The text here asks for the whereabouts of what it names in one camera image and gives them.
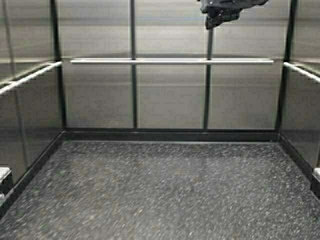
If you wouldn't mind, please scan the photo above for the rear elevator handrail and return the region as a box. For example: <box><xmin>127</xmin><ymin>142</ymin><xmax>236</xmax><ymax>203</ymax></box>
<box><xmin>70</xmin><ymin>58</ymin><xmax>275</xmax><ymax>65</ymax></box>

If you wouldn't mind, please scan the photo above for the robot base left corner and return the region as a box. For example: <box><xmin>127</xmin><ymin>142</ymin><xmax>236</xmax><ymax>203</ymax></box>
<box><xmin>0</xmin><ymin>166</ymin><xmax>14</xmax><ymax>201</ymax></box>

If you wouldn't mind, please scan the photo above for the robot base right corner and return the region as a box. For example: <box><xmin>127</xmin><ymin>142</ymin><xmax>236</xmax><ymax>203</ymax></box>
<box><xmin>310</xmin><ymin>167</ymin><xmax>320</xmax><ymax>199</ymax></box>

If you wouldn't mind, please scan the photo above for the left elevator handrail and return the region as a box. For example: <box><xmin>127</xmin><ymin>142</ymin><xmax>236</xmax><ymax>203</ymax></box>
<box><xmin>0</xmin><ymin>61</ymin><xmax>63</xmax><ymax>96</ymax></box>

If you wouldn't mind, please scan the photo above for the right elevator handrail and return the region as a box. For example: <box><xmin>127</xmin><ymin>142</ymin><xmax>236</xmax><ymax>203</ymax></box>
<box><xmin>283</xmin><ymin>62</ymin><xmax>320</xmax><ymax>84</ymax></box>

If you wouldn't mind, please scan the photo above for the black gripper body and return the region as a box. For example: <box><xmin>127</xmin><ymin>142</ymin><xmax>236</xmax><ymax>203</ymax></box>
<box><xmin>198</xmin><ymin>0</ymin><xmax>268</xmax><ymax>30</ymax></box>

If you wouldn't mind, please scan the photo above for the elevator handrail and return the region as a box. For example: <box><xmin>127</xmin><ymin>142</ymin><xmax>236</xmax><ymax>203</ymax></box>
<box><xmin>70</xmin><ymin>58</ymin><xmax>275</xmax><ymax>65</ymax></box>
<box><xmin>0</xmin><ymin>61</ymin><xmax>63</xmax><ymax>96</ymax></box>
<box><xmin>283</xmin><ymin>62</ymin><xmax>320</xmax><ymax>84</ymax></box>

